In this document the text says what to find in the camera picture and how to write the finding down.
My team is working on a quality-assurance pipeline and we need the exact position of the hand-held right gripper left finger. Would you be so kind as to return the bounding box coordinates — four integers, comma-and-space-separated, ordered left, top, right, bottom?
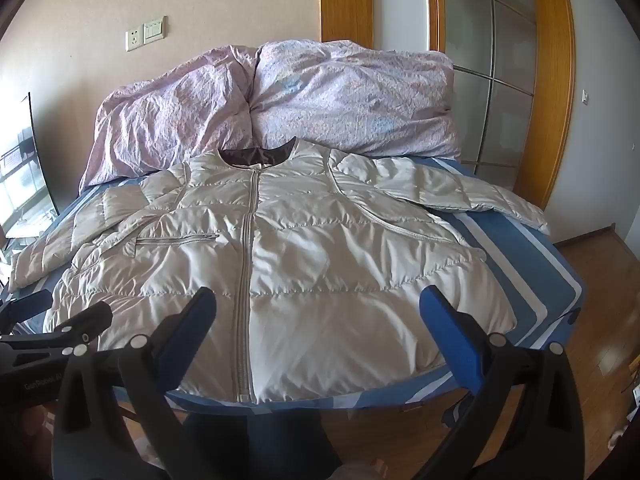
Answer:
50, 286, 218, 480

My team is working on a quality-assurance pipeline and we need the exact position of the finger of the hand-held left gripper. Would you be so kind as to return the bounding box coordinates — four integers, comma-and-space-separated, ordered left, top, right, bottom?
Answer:
0, 291, 52, 334
0, 301, 114, 362

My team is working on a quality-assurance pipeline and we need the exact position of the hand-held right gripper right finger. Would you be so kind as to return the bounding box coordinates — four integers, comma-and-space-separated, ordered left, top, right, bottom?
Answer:
419, 285, 586, 480

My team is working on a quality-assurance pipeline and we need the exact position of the beige puffer jacket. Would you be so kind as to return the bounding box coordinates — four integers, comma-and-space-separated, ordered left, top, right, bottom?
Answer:
9, 137, 551, 405

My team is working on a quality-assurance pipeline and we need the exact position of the blue striped bed blanket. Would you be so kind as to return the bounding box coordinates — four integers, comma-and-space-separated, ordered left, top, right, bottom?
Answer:
0, 156, 585, 416

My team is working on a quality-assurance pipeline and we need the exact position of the wooden skirting board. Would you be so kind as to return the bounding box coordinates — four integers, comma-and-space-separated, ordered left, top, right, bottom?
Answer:
555, 225, 617, 250

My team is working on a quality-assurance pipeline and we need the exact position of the pink floral pillow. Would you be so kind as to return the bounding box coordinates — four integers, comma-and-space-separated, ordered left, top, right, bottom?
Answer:
79, 44, 258, 193

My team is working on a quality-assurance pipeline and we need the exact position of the frosted glass sliding door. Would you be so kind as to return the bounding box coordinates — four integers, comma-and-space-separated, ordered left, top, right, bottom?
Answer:
442, 0, 538, 181

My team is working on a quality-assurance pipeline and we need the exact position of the wooden wall panel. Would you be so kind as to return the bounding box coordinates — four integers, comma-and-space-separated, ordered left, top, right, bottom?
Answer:
319, 0, 375, 50

